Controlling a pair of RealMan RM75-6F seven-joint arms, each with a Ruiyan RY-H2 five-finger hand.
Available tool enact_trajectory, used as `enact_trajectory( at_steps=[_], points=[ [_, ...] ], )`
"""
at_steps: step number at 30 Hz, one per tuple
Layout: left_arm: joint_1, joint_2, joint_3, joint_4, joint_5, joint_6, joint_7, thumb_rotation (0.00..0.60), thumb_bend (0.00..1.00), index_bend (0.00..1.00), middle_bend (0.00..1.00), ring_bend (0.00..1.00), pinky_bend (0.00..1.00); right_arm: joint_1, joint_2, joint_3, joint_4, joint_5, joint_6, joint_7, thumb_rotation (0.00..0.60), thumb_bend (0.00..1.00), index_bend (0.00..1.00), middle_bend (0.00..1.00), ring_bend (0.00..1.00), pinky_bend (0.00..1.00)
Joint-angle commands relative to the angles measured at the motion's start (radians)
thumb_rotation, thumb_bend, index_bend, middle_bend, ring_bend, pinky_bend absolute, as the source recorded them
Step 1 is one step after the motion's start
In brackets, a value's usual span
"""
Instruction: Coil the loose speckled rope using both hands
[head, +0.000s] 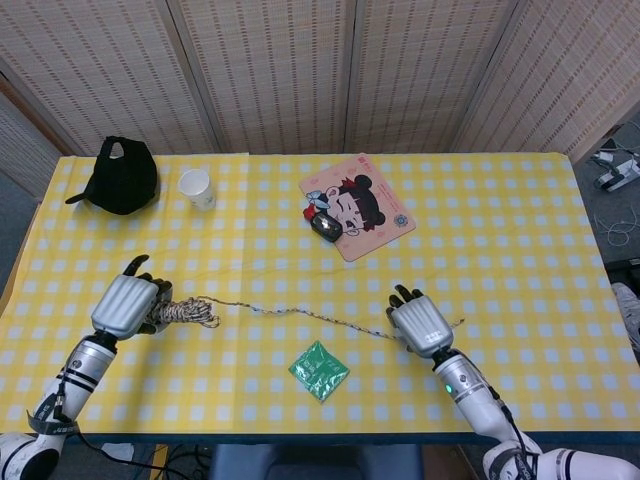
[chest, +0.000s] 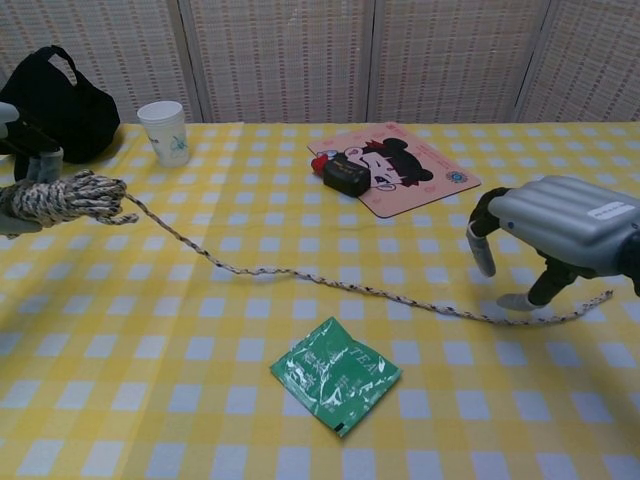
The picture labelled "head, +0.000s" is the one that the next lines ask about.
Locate grey white floor device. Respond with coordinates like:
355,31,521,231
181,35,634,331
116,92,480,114
592,139,640,193

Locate white floor paper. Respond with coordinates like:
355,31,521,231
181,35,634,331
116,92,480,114
99,442,135,464

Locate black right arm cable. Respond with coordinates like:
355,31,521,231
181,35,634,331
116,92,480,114
492,387,544,459

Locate yellow checked tablecloth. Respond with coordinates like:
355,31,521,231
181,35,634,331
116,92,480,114
0,152,636,436

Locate blue chair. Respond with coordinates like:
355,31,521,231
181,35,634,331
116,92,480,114
208,443,425,480

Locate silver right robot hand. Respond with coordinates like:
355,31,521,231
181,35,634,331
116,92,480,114
384,284,455,359

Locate yellow floor strip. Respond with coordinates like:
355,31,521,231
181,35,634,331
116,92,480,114
149,443,170,480

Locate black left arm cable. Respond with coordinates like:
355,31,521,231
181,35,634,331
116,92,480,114
52,389,169,472

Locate grey cloth bundle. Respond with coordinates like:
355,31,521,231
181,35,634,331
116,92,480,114
612,282,640,349

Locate black floor box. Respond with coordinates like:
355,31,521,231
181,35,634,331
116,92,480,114
606,258,640,282

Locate pink cartoon mouse pad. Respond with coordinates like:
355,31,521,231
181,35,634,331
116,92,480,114
298,152,418,263

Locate green foil packet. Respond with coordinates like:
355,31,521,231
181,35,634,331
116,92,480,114
288,339,350,404

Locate white floor cable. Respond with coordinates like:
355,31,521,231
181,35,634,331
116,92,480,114
603,204,640,247

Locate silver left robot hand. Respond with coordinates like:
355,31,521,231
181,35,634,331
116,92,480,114
89,254,174,340

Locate bamboo folding screen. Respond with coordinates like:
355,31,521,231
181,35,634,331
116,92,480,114
0,0,640,201

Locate white paper cup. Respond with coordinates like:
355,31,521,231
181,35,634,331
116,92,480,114
177,168,216,210

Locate black floor cables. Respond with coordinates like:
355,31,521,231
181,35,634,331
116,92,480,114
164,443,211,480

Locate speckled white braided rope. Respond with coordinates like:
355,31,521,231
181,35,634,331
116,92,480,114
157,296,466,344

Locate black glossy computer mouse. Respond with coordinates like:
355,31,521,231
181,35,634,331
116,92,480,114
309,213,344,245

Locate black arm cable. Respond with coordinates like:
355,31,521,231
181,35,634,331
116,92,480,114
492,387,544,459
52,389,169,472

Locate black baseball cap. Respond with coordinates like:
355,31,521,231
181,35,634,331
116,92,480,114
65,135,161,217

